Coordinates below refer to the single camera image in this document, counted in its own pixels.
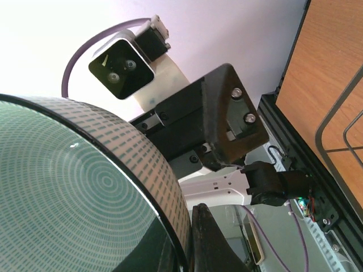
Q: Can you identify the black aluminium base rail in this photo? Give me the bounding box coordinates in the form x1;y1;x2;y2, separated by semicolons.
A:
259;1;362;271

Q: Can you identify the dark wire dish rack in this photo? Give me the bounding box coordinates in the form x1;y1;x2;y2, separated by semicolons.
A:
315;65;363;182

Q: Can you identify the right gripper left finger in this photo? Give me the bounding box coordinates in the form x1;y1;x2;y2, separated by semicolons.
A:
114;218;180;272

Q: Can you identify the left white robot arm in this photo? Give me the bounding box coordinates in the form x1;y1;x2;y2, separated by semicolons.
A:
132;63;313;207

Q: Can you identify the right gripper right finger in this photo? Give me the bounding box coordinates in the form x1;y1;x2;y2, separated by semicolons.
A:
192;203;249;272

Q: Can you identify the light blue cable duct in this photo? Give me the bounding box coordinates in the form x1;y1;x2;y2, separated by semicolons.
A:
291;200;358;271

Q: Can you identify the light green ceramic bowl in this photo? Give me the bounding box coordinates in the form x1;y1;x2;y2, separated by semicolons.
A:
1;95;193;271

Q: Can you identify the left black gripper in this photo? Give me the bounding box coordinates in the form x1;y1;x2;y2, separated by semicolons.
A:
130;63;269;179

